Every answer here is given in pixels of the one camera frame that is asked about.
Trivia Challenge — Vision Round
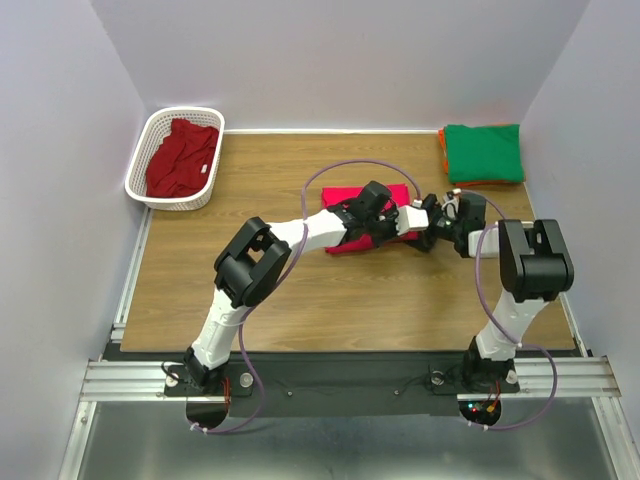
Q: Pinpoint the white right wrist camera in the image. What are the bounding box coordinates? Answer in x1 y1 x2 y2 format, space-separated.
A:
441 188 462 215

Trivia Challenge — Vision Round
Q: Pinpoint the folded orange t shirt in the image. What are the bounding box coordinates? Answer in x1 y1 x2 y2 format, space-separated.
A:
437 127 524 190

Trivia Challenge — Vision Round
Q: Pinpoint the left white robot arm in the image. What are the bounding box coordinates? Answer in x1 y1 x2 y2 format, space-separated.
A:
184 181 410 394

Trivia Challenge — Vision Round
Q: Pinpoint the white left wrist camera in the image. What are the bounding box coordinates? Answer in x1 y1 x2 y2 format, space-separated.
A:
395 205 429 236

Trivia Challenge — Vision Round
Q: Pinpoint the white perforated plastic basket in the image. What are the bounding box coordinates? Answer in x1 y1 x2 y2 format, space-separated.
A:
124 106 225 211

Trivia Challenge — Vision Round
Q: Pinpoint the aluminium frame rail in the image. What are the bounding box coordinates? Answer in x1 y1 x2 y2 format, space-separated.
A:
59 204 171 480

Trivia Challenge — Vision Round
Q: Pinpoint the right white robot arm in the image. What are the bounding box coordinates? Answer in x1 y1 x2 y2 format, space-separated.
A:
413 190 575 391

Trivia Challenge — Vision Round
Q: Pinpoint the dark red t shirt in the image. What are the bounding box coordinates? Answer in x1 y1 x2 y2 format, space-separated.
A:
146 118 219 198

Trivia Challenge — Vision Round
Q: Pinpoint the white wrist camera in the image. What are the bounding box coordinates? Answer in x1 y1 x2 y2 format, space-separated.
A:
441 188 462 215
395 205 429 236

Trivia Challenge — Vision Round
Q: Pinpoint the bright pink t shirt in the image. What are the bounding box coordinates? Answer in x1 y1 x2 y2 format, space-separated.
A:
321 181 419 254

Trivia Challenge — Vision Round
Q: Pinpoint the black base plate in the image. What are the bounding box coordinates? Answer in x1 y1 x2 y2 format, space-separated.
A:
164 351 519 418

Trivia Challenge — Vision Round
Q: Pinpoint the folded green t shirt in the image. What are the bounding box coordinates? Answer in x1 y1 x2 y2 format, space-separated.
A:
443 122 526 186

